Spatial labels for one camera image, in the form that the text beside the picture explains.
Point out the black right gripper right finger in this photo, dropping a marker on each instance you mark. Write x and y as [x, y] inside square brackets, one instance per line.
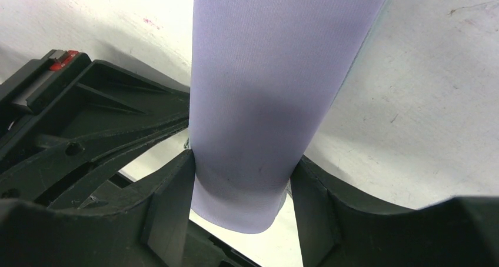
[340, 225]

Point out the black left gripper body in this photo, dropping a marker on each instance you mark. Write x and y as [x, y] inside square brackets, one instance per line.
[26, 93]

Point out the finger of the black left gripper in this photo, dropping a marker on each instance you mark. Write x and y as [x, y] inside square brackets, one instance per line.
[103, 100]
[75, 187]

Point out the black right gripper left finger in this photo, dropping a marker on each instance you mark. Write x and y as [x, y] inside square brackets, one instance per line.
[144, 224]

